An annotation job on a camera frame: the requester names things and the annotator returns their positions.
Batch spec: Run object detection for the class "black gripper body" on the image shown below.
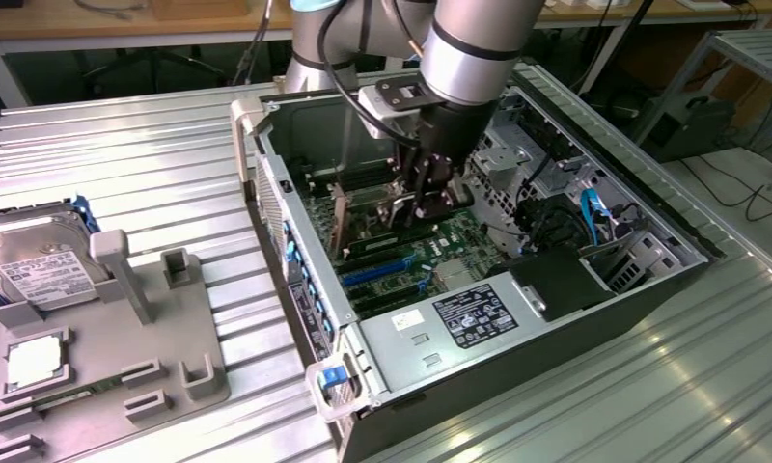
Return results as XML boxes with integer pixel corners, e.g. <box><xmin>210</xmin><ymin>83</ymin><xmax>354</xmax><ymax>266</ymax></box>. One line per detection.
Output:
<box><xmin>414</xmin><ymin>98</ymin><xmax>496</xmax><ymax>165</ymax></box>

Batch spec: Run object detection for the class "black cable on white table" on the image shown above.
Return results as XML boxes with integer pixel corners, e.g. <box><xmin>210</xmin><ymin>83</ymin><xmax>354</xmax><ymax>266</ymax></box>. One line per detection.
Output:
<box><xmin>680</xmin><ymin>153</ymin><xmax>772</xmax><ymax>223</ymax></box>

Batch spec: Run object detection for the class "grey power supply unit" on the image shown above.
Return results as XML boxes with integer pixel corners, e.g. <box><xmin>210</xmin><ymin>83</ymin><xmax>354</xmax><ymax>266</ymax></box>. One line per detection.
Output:
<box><xmin>357</xmin><ymin>274</ymin><xmax>548</xmax><ymax>395</ymax></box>

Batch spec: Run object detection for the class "blue SATA wire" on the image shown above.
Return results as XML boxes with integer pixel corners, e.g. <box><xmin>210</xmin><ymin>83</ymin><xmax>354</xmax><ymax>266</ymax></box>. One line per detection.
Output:
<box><xmin>577</xmin><ymin>187</ymin><xmax>609</xmax><ymax>250</ymax></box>

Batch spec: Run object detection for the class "silver CPU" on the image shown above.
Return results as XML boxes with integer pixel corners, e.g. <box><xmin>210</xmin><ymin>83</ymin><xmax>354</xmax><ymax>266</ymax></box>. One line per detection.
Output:
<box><xmin>5</xmin><ymin>337</ymin><xmax>62</xmax><ymax>385</ymax></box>

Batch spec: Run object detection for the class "wooden desk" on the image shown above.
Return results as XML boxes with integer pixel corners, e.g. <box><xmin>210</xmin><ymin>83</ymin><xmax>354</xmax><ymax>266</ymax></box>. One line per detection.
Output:
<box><xmin>0</xmin><ymin>0</ymin><xmax>772</xmax><ymax>107</ymax></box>

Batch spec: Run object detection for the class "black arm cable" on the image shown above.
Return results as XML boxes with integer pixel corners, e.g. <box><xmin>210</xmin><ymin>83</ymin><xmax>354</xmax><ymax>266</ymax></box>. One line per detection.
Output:
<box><xmin>317</xmin><ymin>0</ymin><xmax>420</xmax><ymax>146</ymax></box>

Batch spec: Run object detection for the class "blue case latch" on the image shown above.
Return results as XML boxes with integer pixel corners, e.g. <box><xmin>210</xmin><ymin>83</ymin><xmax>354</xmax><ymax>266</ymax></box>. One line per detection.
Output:
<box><xmin>317</xmin><ymin>367</ymin><xmax>349</xmax><ymax>390</ymax></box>

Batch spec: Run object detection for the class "black floor device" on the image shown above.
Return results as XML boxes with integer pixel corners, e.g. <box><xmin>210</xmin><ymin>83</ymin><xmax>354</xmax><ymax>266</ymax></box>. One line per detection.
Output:
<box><xmin>642</xmin><ymin>94</ymin><xmax>738</xmax><ymax>163</ymax></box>

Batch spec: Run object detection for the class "silver chipset heatsink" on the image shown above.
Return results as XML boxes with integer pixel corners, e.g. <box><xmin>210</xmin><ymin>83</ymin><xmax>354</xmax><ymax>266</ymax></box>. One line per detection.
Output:
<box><xmin>430</xmin><ymin>262</ymin><xmax>484</xmax><ymax>286</ymax></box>

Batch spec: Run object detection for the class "black expansion slot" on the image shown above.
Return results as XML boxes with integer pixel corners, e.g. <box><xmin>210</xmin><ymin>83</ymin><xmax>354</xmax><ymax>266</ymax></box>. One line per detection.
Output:
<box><xmin>346</xmin><ymin>283</ymin><xmax>424</xmax><ymax>303</ymax></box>

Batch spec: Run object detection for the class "black office chair base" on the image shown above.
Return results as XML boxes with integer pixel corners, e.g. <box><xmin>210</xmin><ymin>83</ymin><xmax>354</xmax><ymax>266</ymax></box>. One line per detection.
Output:
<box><xmin>79</xmin><ymin>45</ymin><xmax>227</xmax><ymax>97</ymax></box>

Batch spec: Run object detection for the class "green motherboard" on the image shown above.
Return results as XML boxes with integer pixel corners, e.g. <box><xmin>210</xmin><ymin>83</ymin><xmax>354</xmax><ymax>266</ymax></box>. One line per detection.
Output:
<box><xmin>298</xmin><ymin>156</ymin><xmax>509</xmax><ymax>319</ymax></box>

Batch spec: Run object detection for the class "grey coiled cable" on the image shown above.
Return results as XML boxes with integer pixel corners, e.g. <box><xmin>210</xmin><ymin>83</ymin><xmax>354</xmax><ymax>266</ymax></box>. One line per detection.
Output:
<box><xmin>74</xmin><ymin>0</ymin><xmax>147</xmax><ymax>20</ymax></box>

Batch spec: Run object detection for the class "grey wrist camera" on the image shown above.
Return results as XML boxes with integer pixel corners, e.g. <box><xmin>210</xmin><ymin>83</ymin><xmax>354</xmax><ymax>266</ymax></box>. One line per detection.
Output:
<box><xmin>357</xmin><ymin>79</ymin><xmax>445</xmax><ymax>141</ymax></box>

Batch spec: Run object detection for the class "black open PC case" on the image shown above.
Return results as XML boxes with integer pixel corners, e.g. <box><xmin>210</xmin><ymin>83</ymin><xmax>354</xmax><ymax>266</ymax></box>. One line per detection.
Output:
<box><xmin>230</xmin><ymin>68</ymin><xmax>725</xmax><ymax>463</ymax></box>

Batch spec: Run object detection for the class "black wire bundle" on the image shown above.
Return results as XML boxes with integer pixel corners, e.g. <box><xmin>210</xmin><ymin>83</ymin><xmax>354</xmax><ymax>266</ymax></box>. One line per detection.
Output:
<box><xmin>513</xmin><ymin>195</ymin><xmax>584</xmax><ymax>252</ymax></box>

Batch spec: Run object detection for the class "silver drive cage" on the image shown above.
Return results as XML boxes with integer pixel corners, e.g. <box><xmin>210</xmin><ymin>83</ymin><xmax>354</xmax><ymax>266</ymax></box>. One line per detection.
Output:
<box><xmin>461</xmin><ymin>103</ymin><xmax>593</xmax><ymax>242</ymax></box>

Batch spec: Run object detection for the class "blue expansion slot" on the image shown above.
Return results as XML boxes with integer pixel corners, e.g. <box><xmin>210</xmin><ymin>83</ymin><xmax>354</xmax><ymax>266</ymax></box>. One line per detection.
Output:
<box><xmin>340</xmin><ymin>258</ymin><xmax>413</xmax><ymax>286</ymax></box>

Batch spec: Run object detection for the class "black graphics card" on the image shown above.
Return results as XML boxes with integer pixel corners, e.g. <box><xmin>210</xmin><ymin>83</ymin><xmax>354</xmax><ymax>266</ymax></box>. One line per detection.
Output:
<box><xmin>326</xmin><ymin>182</ymin><xmax>420</xmax><ymax>257</ymax></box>

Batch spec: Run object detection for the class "grey hanging cable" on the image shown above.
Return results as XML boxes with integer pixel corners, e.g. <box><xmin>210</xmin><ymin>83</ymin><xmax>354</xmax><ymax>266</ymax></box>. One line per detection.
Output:
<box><xmin>234</xmin><ymin>0</ymin><xmax>275</xmax><ymax>87</ymax></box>

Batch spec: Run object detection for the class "silver hard disk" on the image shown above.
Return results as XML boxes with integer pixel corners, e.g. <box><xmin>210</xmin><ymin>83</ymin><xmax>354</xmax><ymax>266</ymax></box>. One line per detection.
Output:
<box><xmin>0</xmin><ymin>211</ymin><xmax>101</xmax><ymax>313</ymax></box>

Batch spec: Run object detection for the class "black plastic shroud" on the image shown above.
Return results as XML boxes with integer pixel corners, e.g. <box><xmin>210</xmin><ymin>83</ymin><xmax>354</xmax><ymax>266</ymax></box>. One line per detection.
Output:
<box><xmin>508</xmin><ymin>248</ymin><xmax>616</xmax><ymax>322</ymax></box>

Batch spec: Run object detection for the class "green bare RAM stick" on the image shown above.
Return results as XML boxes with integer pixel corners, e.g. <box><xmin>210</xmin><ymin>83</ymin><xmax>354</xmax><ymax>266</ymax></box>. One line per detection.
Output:
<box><xmin>30</xmin><ymin>375</ymin><xmax>127</xmax><ymax>411</ymax></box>

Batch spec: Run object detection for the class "metal slat table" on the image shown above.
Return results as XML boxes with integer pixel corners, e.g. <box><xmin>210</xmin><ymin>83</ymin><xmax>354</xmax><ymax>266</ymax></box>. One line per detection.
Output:
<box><xmin>636</xmin><ymin>28</ymin><xmax>772</xmax><ymax>146</ymax></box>

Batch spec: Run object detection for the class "grey parts rack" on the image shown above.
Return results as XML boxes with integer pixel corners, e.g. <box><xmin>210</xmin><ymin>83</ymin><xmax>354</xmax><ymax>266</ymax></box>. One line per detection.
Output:
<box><xmin>0</xmin><ymin>229</ymin><xmax>233</xmax><ymax>463</ymax></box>

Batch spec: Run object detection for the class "RAM stick with white label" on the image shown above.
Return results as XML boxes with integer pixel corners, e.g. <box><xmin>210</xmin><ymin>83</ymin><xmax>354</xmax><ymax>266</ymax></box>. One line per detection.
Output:
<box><xmin>344</xmin><ymin>234</ymin><xmax>401</xmax><ymax>256</ymax></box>

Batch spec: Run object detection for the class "silver disk bay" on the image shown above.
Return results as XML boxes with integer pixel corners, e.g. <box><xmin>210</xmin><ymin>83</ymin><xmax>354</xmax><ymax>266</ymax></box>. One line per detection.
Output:
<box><xmin>581</xmin><ymin>231</ymin><xmax>682</xmax><ymax>293</ymax></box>

